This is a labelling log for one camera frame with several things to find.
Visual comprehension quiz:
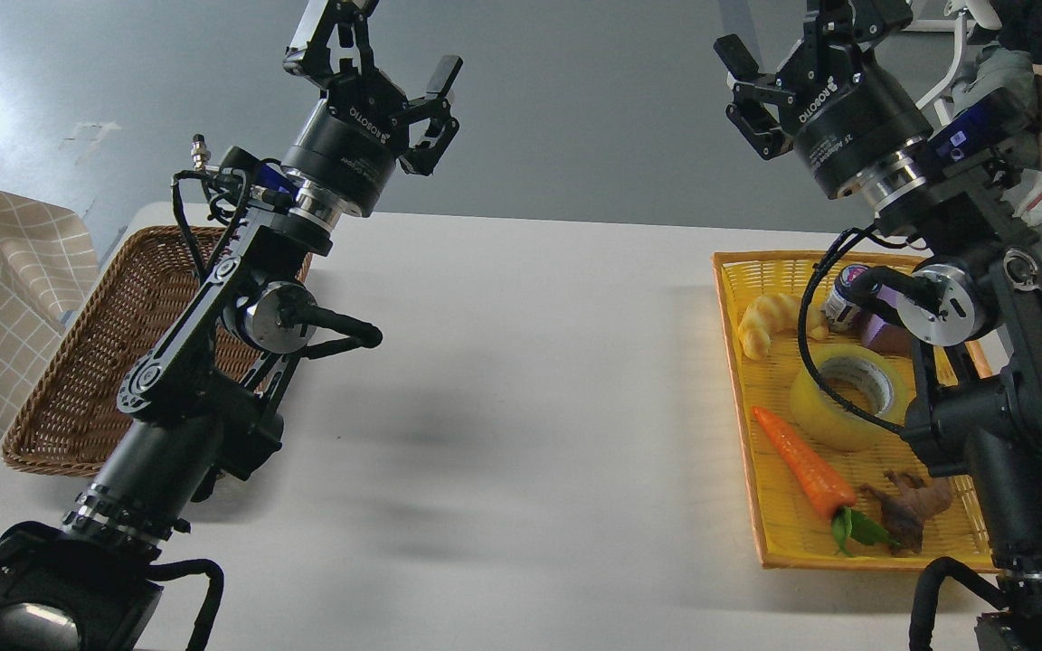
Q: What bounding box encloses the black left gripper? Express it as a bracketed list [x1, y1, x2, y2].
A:
[281, 1, 463, 217]

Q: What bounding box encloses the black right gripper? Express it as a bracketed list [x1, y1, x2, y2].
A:
[713, 1, 932, 199]

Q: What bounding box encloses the yellow tape roll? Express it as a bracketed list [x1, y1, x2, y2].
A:
[787, 344, 914, 453]

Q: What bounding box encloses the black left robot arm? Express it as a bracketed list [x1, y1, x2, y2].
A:
[0, 1, 462, 650]

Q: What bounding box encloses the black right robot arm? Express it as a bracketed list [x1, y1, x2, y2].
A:
[713, 1, 1042, 650]

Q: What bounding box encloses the small dark jar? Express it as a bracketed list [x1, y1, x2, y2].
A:
[821, 264, 869, 333]

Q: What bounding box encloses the toy croissant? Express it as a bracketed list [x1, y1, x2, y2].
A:
[736, 293, 801, 360]

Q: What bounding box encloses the purple foam block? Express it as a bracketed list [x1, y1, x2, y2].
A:
[859, 308, 914, 357]

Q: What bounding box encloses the yellow woven tray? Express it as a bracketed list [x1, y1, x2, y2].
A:
[712, 250, 995, 573]

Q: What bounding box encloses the brown wicker basket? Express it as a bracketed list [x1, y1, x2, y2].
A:
[3, 225, 314, 477]

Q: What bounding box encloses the toy orange carrot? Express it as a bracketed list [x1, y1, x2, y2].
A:
[750, 405, 900, 556]

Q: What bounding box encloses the brown ginger root toy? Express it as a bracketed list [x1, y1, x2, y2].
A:
[859, 470, 954, 556]

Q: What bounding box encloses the white chair frame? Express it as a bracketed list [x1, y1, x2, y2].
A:
[903, 1, 1009, 125]

